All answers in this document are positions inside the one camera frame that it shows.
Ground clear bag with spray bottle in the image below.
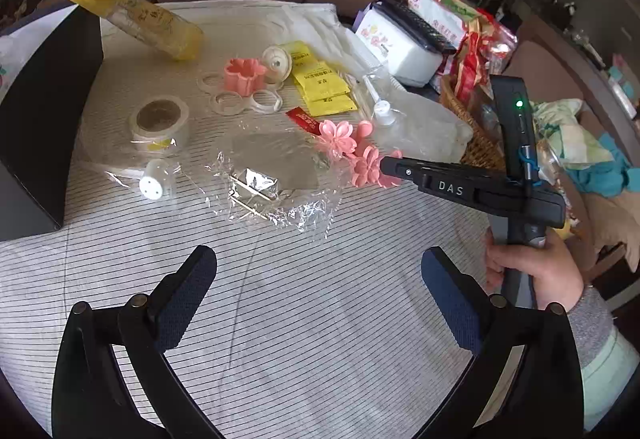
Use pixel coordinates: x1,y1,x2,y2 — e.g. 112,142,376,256
362,74,474,165

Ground teal and green cloths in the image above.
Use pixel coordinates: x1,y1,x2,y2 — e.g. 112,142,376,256
531,98,634,198

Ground wicker basket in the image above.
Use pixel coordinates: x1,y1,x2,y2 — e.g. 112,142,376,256
439,76,507,172

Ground red snack packets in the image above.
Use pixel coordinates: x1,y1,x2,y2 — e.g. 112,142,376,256
404,0,519,106

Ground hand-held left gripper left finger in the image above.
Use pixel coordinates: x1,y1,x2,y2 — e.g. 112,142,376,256
51,245,221,439

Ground person's right hand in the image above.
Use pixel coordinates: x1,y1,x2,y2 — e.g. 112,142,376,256
485,229,584,313

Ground red wrapper strip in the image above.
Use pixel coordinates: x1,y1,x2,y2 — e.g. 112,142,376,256
285,107,321,135

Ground clear bag with face mask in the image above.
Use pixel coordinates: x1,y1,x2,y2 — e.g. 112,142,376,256
205,126,346,235

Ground yellow sachet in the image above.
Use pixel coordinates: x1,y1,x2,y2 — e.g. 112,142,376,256
302,93,359,118
277,40,311,65
292,61,351,98

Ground pink flower mold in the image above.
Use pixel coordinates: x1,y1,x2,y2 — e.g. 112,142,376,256
223,58,266,98

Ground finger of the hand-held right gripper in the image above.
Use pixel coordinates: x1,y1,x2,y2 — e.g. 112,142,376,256
380,156,503,192

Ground black storage box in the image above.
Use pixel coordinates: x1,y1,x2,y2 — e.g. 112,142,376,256
0,4,105,243

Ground white box with purple lid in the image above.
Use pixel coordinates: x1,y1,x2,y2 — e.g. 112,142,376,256
353,0,459,88

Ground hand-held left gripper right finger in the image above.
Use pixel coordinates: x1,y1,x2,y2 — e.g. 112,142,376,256
414,246,586,439

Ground yellow clear snack packet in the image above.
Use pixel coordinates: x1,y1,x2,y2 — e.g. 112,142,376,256
66,0,205,62

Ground striped cloth desktop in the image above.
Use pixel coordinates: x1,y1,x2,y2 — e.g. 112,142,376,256
0,1,506,439

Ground round clear white lid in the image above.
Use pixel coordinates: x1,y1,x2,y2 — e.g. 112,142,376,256
262,46,294,88

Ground white tape roll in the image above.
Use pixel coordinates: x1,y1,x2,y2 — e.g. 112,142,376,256
129,95,191,154

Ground person's right forearm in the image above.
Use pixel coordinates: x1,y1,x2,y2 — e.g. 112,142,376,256
565,286,640,439

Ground white flower ring tray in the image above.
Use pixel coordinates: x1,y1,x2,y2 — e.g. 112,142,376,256
197,73,284,114

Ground white plastic bag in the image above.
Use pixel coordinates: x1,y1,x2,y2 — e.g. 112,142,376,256
279,4,397,86

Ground black remote control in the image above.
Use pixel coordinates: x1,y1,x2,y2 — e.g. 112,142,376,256
384,0,459,55

